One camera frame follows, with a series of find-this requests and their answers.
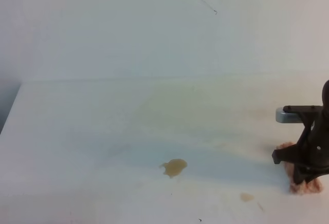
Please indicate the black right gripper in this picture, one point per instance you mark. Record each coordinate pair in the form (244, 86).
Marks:
(313, 141)

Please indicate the pink fluffy rag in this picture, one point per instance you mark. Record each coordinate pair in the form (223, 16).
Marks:
(306, 186)

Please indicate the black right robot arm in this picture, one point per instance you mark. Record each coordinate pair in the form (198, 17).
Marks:
(326, 93)

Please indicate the small coffee stain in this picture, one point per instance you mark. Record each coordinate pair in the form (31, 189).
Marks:
(246, 197)

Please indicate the large coffee stain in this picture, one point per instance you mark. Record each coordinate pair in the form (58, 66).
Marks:
(174, 167)

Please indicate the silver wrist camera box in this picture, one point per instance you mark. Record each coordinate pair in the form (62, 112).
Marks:
(288, 118)

